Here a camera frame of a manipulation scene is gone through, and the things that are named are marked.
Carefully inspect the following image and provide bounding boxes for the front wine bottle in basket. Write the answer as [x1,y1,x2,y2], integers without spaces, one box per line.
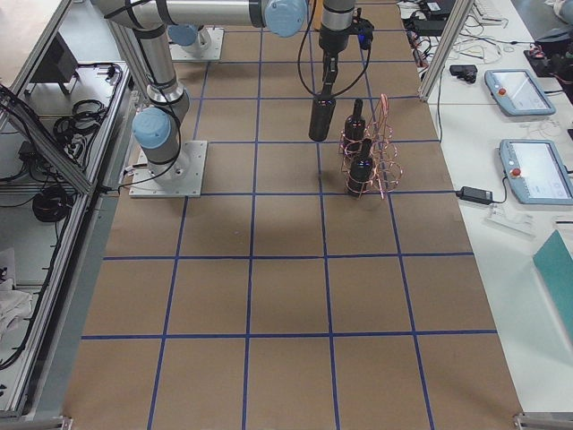
[346,138,373,196]

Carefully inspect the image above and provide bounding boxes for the rear wine bottle in basket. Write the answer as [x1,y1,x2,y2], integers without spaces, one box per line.
[343,99,365,152]

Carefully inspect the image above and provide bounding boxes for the teach pendant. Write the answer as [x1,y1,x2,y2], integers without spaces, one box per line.
[499,139,572,206]
[483,69,556,116]

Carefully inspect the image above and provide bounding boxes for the aluminium side frame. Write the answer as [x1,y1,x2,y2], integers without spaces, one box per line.
[1,1,134,426]

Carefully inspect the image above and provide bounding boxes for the copper wire bottle basket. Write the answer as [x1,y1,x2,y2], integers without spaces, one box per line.
[339,93,403,198]

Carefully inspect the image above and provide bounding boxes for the carried black wine bottle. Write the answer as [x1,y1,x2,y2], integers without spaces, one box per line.
[309,98,336,142]

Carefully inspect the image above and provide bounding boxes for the clear acrylic holder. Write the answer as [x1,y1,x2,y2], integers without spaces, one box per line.
[484,204,535,238]

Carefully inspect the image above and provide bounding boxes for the teal folder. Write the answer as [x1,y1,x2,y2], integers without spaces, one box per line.
[533,230,572,337]

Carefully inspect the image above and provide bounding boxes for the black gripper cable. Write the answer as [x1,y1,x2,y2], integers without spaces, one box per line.
[297,0,373,98]

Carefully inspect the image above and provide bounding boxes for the aluminium frame post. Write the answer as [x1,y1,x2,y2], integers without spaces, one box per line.
[418,0,474,102]

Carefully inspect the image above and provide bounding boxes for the wine bottle in basket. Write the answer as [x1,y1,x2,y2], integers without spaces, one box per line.
[346,138,373,196]
[343,99,365,152]

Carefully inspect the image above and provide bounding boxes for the upper teach pendant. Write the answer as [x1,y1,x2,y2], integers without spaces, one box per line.
[483,69,556,116]

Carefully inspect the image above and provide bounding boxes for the coiled black cables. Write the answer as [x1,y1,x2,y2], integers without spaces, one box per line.
[53,99,111,149]

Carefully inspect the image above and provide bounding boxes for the black handheld device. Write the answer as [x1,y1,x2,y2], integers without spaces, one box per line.
[449,64,477,84]

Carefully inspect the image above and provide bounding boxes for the lower teach pendant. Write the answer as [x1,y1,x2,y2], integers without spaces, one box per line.
[499,139,572,206]

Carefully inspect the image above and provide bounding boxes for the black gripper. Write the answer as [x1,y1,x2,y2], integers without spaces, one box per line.
[319,27,349,98]

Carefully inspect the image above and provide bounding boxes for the black power adapter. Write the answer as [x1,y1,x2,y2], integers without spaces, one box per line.
[456,186,493,205]

